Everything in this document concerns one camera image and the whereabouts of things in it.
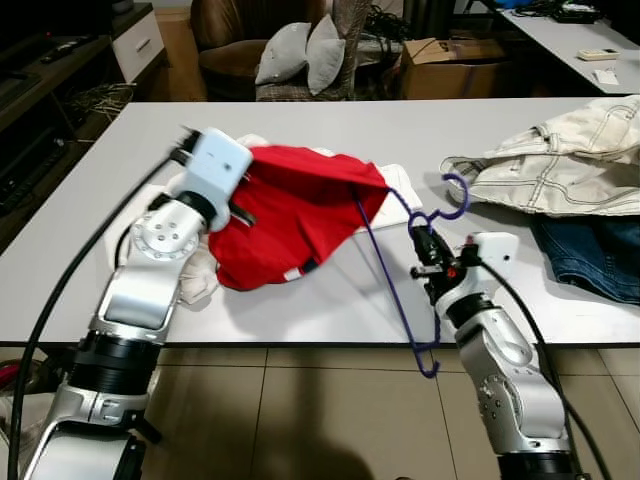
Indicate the red shirt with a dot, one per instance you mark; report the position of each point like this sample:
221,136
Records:
290,215

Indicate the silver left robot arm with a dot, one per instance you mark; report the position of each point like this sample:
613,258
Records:
140,290

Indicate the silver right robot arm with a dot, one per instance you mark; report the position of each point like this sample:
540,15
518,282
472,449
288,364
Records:
510,370

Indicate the beige cloth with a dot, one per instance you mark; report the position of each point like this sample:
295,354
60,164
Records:
200,275

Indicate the blue jeans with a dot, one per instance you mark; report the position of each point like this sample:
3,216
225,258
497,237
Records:
590,255

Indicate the cream denim jacket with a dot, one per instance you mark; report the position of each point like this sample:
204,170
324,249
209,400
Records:
560,160

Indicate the grey pillow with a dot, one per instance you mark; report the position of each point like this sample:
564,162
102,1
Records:
325,55
280,55

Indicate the open cardboard box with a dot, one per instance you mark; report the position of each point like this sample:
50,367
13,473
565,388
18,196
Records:
450,70

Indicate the brown armchair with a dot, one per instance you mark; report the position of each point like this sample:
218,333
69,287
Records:
225,30

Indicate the white drawer cabinet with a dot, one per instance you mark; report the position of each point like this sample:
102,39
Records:
140,45

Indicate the plaid wicker chair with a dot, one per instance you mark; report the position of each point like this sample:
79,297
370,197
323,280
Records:
355,30

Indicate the black TV stand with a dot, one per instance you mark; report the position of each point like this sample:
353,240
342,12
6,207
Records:
40,110

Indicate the white long table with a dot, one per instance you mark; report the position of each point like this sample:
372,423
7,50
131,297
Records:
545,40

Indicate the white paper card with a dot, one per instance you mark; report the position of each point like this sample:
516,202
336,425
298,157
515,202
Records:
606,76

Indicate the white remote control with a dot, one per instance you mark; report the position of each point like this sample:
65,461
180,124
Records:
600,55

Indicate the black device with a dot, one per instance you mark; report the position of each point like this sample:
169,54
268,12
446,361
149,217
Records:
577,12

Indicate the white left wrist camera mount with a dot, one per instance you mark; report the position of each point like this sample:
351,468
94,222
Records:
215,165

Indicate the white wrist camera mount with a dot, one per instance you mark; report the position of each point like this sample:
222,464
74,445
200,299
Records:
495,250
215,165

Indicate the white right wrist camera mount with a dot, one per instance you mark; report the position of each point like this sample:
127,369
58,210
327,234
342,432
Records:
495,250

